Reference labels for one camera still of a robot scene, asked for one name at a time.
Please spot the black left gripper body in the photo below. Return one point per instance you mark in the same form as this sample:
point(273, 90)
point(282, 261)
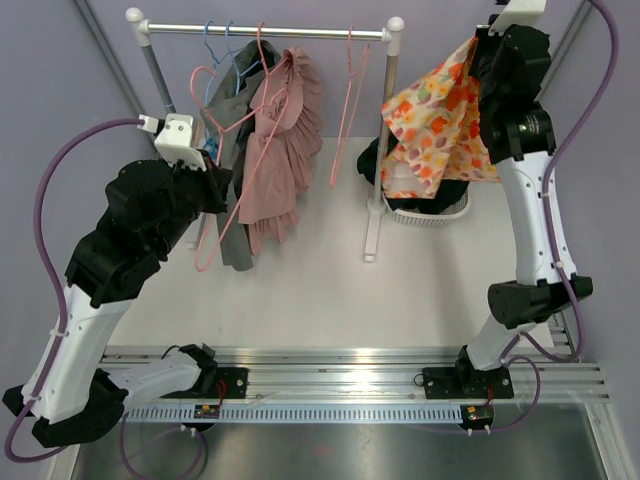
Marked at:
point(191, 187)

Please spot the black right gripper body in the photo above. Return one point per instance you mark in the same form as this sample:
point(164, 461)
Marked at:
point(484, 56)

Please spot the orange floral skirt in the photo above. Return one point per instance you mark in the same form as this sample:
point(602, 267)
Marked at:
point(436, 123)

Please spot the dark green plaid skirt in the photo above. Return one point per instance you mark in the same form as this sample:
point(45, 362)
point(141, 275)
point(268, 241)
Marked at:
point(448, 194)

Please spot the pink wire hanger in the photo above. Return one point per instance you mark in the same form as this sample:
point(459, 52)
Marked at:
point(352, 96)

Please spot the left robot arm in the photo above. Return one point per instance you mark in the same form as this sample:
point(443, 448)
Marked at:
point(151, 204)

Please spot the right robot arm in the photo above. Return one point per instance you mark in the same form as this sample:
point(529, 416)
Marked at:
point(519, 136)

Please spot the pink pleated skirt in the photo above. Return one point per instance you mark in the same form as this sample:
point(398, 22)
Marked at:
point(280, 151)

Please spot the grey skirt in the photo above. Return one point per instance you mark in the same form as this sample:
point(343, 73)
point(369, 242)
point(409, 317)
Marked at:
point(229, 103)

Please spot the blue floral garment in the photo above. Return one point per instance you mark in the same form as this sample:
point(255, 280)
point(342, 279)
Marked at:
point(211, 147)

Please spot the white perforated plastic basket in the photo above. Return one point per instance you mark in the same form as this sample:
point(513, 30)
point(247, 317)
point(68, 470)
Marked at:
point(417, 219)

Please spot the silver clothes rack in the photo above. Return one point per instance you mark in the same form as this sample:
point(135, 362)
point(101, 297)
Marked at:
point(391, 35)

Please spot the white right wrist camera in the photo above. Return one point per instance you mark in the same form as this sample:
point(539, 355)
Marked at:
point(517, 12)

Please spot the aluminium frame post right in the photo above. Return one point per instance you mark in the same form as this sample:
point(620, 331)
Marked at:
point(565, 43)

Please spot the aluminium frame post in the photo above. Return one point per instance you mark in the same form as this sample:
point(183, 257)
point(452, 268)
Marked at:
point(106, 52)
point(565, 43)

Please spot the blue wire hanger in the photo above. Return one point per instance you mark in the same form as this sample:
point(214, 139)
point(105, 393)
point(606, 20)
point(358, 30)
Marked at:
point(232, 54)
point(214, 59)

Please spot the aluminium frame post left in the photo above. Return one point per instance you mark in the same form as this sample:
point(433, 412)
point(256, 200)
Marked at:
point(106, 52)

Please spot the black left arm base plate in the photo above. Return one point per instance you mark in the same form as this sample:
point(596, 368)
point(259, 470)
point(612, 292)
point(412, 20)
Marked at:
point(228, 383)

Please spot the white slotted cable duct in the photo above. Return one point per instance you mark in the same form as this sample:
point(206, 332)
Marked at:
point(267, 413)

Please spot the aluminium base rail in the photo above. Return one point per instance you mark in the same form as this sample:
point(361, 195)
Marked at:
point(385, 375)

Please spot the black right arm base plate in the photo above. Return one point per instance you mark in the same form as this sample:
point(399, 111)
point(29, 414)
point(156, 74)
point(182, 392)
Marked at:
point(448, 383)

